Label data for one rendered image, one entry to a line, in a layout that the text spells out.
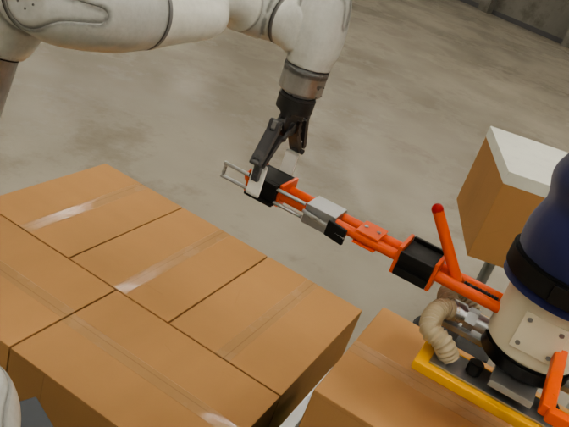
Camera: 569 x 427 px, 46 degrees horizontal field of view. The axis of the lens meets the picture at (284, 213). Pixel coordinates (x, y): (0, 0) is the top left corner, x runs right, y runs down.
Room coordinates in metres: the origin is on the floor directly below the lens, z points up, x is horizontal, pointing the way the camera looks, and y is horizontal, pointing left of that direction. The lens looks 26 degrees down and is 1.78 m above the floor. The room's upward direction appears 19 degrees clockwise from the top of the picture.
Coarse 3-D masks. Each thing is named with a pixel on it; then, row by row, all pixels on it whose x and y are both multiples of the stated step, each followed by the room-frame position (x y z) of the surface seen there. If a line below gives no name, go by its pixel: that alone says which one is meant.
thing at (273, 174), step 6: (270, 168) 1.33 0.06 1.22; (270, 174) 1.30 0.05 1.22; (276, 174) 1.31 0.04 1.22; (282, 174) 1.32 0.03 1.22; (246, 180) 1.29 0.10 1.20; (276, 180) 1.28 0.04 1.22; (282, 180) 1.29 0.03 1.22; (288, 180) 1.30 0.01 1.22; (294, 180) 1.31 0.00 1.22; (282, 186) 1.26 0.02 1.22; (288, 186) 1.28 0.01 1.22; (294, 186) 1.32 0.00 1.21; (288, 192) 1.29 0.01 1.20; (276, 198) 1.26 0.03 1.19
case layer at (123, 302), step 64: (64, 192) 2.11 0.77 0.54; (128, 192) 2.26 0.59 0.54; (0, 256) 1.63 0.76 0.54; (64, 256) 1.74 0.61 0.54; (128, 256) 1.85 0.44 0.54; (192, 256) 1.98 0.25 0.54; (256, 256) 2.12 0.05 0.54; (0, 320) 1.37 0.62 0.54; (64, 320) 1.45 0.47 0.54; (128, 320) 1.54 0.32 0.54; (192, 320) 1.64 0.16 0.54; (256, 320) 1.74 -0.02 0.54; (320, 320) 1.86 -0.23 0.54; (64, 384) 1.23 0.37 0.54; (128, 384) 1.30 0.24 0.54; (192, 384) 1.38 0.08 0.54; (256, 384) 1.46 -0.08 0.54
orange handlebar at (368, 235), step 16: (304, 192) 1.30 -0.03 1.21; (352, 224) 1.25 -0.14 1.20; (368, 224) 1.24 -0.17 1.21; (352, 240) 1.20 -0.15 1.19; (368, 240) 1.19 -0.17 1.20; (384, 240) 1.22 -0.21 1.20; (448, 272) 1.17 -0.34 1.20; (464, 288) 1.12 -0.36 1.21; (480, 304) 1.11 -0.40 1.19; (496, 304) 1.10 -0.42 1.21; (560, 352) 1.00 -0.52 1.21; (560, 368) 0.96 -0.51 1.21; (544, 384) 0.91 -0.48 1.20; (560, 384) 0.91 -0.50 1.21; (544, 400) 0.85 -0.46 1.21; (544, 416) 0.83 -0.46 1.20; (560, 416) 0.83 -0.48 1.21
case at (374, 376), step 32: (384, 320) 1.34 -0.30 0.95; (352, 352) 1.18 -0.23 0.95; (384, 352) 1.22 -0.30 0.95; (416, 352) 1.25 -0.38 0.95; (320, 384) 1.04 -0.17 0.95; (352, 384) 1.08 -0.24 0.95; (384, 384) 1.11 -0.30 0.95; (416, 384) 1.15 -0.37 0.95; (320, 416) 1.01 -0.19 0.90; (352, 416) 0.99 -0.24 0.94; (384, 416) 1.02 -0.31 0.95; (416, 416) 1.05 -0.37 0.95; (448, 416) 1.08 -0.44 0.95; (480, 416) 1.11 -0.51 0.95
